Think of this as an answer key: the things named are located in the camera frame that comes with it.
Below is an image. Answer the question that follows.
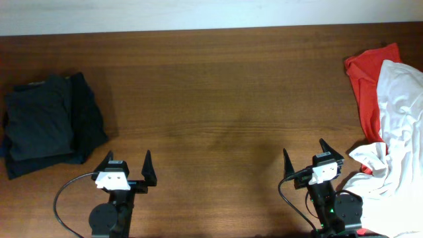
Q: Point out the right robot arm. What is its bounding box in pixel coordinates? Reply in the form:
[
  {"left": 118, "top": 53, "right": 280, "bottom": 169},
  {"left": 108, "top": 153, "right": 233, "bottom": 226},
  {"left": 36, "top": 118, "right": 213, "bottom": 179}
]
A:
[{"left": 278, "top": 139, "right": 363, "bottom": 237}]

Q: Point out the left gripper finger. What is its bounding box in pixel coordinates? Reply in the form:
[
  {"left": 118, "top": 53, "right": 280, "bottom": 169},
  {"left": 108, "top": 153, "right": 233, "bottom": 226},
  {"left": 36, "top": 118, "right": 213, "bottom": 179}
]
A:
[
  {"left": 91, "top": 151, "right": 114, "bottom": 180},
  {"left": 141, "top": 150, "right": 157, "bottom": 186}
]

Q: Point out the white t-shirt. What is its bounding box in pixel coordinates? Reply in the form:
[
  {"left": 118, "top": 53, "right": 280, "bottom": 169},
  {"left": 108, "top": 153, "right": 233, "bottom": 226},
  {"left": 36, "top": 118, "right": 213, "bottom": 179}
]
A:
[{"left": 344, "top": 60, "right": 422, "bottom": 237}]

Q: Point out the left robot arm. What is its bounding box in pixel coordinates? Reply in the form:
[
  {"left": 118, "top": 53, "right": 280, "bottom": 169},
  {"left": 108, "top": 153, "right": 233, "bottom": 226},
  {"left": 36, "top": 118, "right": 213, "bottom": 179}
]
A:
[{"left": 89, "top": 151, "right": 157, "bottom": 238}]

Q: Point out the red t-shirt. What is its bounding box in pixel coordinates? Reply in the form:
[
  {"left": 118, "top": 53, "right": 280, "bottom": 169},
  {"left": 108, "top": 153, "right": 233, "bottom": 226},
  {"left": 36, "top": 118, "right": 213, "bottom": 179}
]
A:
[{"left": 343, "top": 42, "right": 403, "bottom": 175}]

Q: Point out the folded dark shirt beneath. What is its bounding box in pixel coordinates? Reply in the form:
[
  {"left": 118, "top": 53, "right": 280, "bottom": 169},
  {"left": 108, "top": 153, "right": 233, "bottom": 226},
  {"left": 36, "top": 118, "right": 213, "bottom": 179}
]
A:
[{"left": 1, "top": 73, "right": 108, "bottom": 179}]

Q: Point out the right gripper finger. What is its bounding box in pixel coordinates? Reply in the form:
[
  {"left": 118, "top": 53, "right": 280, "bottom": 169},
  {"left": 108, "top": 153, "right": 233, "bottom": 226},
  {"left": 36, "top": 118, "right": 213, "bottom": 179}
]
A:
[
  {"left": 283, "top": 149, "right": 295, "bottom": 180},
  {"left": 319, "top": 138, "right": 344, "bottom": 165}
]

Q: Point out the folded black shirt on top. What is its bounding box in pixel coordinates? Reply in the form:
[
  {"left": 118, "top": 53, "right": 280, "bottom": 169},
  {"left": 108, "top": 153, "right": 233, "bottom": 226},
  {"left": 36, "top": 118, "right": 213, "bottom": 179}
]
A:
[{"left": 5, "top": 75, "right": 73, "bottom": 161}]

